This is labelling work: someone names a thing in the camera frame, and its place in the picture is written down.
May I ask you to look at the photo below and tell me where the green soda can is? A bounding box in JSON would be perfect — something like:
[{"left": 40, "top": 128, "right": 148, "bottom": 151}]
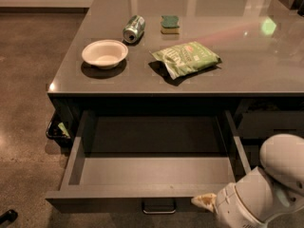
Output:
[{"left": 123, "top": 15, "right": 145, "bottom": 44}]

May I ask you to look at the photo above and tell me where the black bin beside cabinet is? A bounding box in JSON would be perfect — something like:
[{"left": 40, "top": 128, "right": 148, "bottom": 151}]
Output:
[{"left": 46, "top": 113, "right": 72, "bottom": 148}]

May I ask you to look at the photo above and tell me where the dark grey drawer cabinet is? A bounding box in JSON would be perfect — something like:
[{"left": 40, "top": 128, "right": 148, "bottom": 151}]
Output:
[{"left": 47, "top": 0, "right": 304, "bottom": 188}]

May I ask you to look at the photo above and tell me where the dark grey top drawer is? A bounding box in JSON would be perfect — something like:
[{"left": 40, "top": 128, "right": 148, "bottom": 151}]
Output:
[{"left": 46, "top": 111, "right": 251, "bottom": 215}]

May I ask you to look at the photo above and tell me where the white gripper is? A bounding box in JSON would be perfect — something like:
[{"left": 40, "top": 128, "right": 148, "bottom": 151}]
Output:
[{"left": 191, "top": 183, "right": 265, "bottom": 228}]

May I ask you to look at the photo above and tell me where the white paper bowl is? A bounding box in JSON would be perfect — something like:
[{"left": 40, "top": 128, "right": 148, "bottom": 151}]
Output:
[{"left": 82, "top": 40, "right": 128, "bottom": 69}]

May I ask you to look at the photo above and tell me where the green yellow sponge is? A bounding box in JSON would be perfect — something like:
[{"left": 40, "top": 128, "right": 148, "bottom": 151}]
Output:
[{"left": 161, "top": 15, "right": 180, "bottom": 34}]

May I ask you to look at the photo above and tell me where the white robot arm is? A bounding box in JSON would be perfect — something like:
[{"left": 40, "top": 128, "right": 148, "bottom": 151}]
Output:
[{"left": 191, "top": 134, "right": 304, "bottom": 228}]

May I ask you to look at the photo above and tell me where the green chip bag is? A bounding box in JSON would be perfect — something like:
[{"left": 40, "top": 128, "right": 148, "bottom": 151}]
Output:
[{"left": 152, "top": 41, "right": 221, "bottom": 80}]

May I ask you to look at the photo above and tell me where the black object on floor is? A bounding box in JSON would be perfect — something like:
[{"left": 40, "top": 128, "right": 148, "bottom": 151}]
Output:
[{"left": 0, "top": 209, "right": 18, "bottom": 224}]

